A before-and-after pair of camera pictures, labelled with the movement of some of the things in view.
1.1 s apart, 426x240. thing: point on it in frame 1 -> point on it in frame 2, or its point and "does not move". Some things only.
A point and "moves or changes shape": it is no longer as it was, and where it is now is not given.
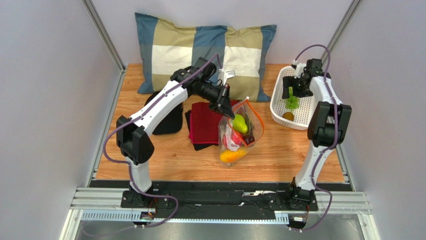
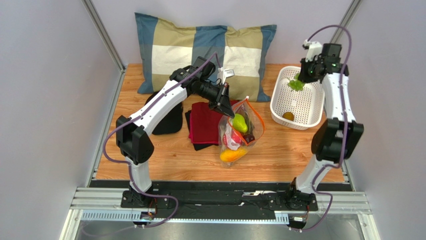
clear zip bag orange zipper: (236, 135) does not move
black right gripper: (294, 86) -> (308, 75)
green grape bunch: (292, 102) moves or changes shape
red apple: (235, 137) does not move
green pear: (239, 124) does not move
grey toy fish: (249, 124) does not move
